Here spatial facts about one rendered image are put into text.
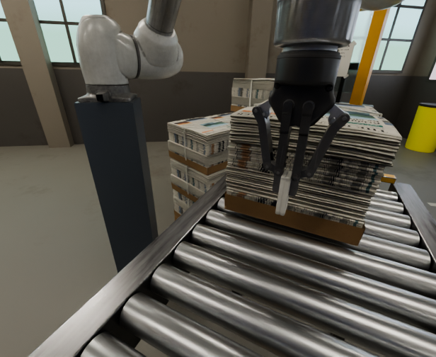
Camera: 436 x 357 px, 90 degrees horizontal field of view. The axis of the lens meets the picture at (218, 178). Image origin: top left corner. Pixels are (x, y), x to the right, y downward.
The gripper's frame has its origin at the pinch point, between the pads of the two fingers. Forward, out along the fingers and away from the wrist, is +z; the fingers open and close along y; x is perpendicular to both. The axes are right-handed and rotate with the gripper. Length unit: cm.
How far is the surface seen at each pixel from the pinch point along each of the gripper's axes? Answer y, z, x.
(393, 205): -25.2, 13.3, -31.5
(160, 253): 19.2, 13.0, 9.8
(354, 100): -27, 4, -214
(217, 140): 44, 15, -68
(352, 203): -11.5, 3.8, -8.8
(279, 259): -1.3, 13.4, 1.1
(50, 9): 340, -85, -188
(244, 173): 9.7, 2.2, -8.8
